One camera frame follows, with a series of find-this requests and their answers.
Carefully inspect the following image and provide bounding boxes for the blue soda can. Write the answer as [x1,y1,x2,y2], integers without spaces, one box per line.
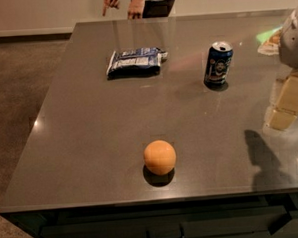
[204,41,234,87]

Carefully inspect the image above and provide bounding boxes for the person's right hand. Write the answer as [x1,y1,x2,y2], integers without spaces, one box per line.
[102,0,120,15]

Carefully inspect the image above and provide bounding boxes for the blue chip bag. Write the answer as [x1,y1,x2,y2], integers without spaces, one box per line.
[106,47,168,78]

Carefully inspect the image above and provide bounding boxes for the orange fruit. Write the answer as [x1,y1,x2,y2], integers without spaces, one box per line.
[144,140,176,176]

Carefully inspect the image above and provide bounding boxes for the dark drawer with handle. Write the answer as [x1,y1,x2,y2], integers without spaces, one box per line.
[41,205,287,238]

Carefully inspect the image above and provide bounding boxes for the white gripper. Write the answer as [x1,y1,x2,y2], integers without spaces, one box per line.
[265,5,298,131]

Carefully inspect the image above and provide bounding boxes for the person in dark trousers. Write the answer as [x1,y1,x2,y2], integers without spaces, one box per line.
[142,0,175,18]

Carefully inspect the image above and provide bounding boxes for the snack packet at table edge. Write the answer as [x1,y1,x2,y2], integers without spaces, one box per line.
[256,28,282,56]

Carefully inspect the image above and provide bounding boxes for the person's left hand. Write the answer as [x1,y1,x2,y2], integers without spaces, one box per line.
[127,0,145,20]

